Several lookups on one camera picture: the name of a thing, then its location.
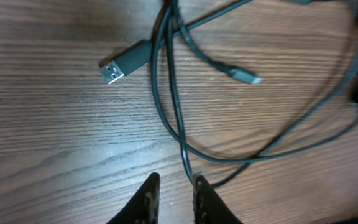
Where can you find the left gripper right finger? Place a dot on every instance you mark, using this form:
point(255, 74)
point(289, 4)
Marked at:
point(208, 207)

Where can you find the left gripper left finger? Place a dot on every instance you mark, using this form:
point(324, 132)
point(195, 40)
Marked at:
point(143, 207)

